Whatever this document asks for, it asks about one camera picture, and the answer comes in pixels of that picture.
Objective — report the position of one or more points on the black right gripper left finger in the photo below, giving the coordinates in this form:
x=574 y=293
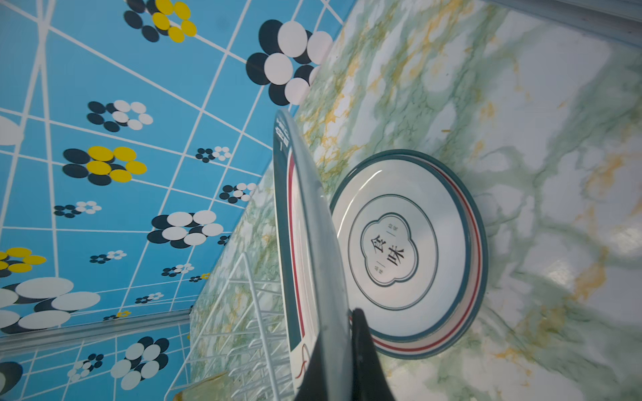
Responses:
x=313 y=387

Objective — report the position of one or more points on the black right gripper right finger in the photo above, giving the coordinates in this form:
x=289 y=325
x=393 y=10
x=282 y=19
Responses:
x=369 y=381

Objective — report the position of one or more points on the plate teal red band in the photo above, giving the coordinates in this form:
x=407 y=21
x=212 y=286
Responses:
x=314 y=291

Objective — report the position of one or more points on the white plate red characters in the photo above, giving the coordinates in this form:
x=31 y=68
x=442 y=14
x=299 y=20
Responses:
x=476 y=280

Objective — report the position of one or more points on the white wire dish rack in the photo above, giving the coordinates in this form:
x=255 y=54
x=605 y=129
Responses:
x=242 y=351

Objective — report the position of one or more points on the aluminium corner post left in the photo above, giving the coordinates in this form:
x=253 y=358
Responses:
x=66 y=336

